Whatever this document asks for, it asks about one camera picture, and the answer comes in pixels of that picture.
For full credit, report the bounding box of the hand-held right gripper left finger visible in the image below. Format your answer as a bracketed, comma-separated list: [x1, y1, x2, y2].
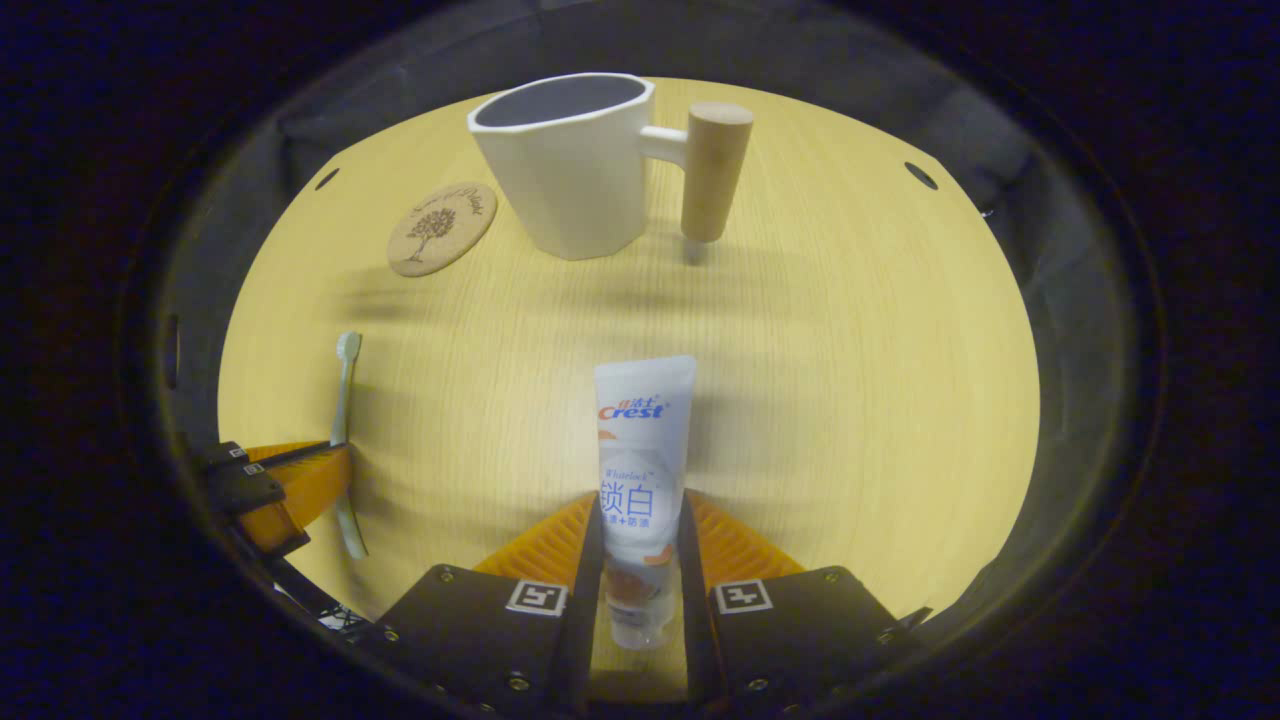
[375, 490, 606, 720]

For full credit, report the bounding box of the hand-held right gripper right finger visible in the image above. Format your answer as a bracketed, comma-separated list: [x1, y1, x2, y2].
[678, 488, 931, 720]

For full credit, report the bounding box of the pale green toothbrush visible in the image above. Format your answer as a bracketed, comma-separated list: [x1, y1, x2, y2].
[330, 332, 369, 559]

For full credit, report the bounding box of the white toothpaste tube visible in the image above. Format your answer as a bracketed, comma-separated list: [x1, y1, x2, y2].
[594, 355, 698, 651]

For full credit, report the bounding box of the round cork coaster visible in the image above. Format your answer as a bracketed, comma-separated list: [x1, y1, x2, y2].
[387, 181, 498, 278]

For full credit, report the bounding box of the white cup with wooden handle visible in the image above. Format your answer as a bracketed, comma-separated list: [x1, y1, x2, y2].
[467, 72, 754, 261]

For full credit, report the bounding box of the wooden desktop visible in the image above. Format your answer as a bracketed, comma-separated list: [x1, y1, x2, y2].
[217, 77, 1041, 701]

